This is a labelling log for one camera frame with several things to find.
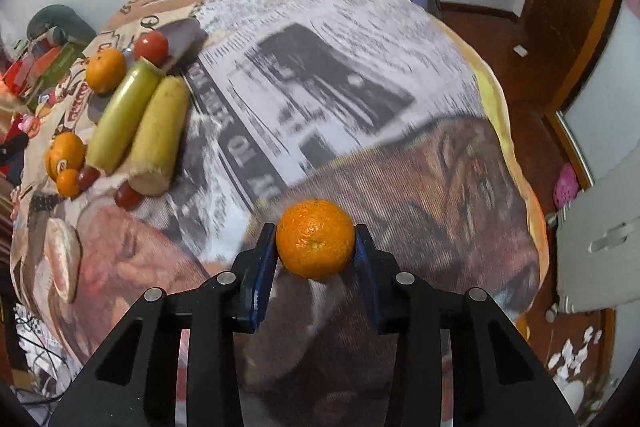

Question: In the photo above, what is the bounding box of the dark red grape lower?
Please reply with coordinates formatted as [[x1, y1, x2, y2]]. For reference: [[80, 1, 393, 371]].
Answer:
[[114, 184, 142, 210]]

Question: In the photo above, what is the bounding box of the green sugarcane piece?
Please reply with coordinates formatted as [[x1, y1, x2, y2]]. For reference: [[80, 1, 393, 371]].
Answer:
[[85, 60, 164, 174]]

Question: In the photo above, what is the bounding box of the red tomato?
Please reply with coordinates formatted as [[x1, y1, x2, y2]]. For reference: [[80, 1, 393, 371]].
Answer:
[[133, 31, 169, 64]]

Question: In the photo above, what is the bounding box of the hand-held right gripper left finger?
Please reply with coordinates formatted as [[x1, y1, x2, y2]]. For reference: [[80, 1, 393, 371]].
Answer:
[[48, 223, 277, 427]]

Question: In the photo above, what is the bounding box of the large orange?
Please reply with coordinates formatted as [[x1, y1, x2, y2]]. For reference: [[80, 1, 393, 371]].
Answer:
[[275, 199, 356, 281]]

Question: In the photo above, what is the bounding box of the small orange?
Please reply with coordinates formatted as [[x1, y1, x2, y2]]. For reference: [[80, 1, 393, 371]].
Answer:
[[56, 168, 82, 198]]

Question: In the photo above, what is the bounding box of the pink slipper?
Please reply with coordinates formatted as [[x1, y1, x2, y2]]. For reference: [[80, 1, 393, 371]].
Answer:
[[553, 163, 580, 210]]

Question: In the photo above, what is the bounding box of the dark red grape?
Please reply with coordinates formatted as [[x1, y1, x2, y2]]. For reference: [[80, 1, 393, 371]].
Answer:
[[114, 184, 142, 210], [76, 166, 101, 188]]

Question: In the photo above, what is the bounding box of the orange with sticker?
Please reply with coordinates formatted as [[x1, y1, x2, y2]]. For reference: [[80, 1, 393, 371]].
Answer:
[[45, 132, 87, 181]]

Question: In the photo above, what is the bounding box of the grey foam board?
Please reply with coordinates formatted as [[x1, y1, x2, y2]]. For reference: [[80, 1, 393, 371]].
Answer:
[[547, 154, 640, 314]]

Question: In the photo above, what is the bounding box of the dark red grape upper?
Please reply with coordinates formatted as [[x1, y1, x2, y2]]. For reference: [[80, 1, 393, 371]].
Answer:
[[76, 166, 101, 188]]

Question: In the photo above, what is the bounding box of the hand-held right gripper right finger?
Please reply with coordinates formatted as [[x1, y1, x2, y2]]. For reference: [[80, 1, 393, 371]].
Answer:
[[354, 224, 581, 427]]

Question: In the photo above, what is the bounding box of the printed blanket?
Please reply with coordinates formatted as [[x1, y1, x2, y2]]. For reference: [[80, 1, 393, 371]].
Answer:
[[9, 0, 550, 427]]

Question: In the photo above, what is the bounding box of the yellow sugarcane piece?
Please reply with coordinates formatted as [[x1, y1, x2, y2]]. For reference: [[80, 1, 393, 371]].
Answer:
[[128, 76, 191, 197]]

